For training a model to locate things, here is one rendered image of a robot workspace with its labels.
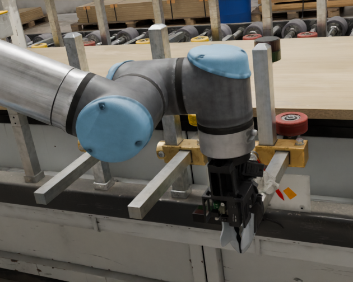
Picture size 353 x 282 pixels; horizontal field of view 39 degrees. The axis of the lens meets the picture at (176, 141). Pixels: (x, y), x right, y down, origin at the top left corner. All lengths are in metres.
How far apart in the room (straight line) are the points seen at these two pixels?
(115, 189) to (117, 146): 0.83
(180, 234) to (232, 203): 0.67
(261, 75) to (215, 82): 0.42
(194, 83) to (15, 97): 0.25
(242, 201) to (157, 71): 0.24
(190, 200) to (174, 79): 0.64
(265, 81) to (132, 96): 0.54
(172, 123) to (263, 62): 0.29
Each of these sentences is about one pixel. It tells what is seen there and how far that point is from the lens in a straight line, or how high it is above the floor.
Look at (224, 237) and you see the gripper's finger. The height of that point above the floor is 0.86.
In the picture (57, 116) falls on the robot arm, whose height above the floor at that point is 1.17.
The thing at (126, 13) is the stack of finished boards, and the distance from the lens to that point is 8.06.
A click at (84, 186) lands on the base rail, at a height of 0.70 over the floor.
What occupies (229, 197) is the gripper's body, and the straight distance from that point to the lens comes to 0.81.
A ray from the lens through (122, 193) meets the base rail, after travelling 1.44.
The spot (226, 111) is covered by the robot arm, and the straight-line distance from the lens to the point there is 0.75.
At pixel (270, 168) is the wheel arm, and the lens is 1.12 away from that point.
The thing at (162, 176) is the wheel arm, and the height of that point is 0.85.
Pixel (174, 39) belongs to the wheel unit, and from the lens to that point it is 2.66.
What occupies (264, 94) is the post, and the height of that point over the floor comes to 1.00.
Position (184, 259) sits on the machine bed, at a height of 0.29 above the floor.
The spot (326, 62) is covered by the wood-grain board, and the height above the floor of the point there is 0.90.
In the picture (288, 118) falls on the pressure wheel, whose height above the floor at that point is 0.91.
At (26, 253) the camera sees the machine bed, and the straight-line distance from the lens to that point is 2.30.
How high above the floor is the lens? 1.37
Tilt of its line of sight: 23 degrees down
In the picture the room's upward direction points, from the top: 8 degrees counter-clockwise
